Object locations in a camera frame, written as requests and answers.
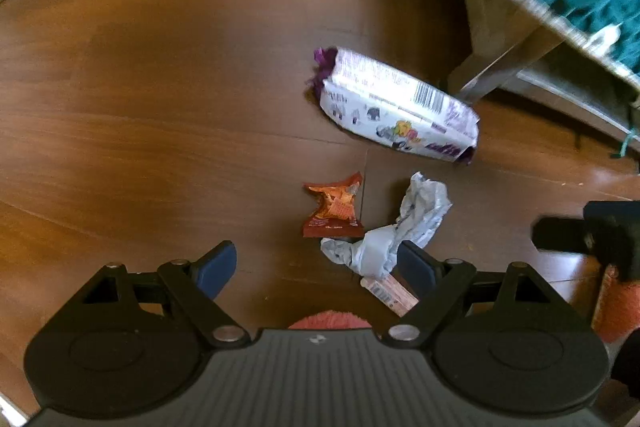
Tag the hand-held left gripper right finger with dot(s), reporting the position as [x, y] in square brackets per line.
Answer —
[419, 269]

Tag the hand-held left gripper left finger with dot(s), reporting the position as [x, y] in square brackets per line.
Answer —
[215, 269]

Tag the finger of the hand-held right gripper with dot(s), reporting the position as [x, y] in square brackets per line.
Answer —
[557, 234]

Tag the pink barcode wrapper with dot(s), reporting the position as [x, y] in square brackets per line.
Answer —
[387, 292]

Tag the grey paper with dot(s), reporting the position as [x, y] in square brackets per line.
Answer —
[420, 212]

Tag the coral fuzzy slipper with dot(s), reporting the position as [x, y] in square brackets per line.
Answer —
[327, 322]
[617, 307]

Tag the orange snack wrapper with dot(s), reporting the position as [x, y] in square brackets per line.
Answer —
[334, 207]

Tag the white and purple snack packet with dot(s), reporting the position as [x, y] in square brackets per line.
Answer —
[395, 107]

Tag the grey chair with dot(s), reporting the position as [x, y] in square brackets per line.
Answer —
[495, 7]

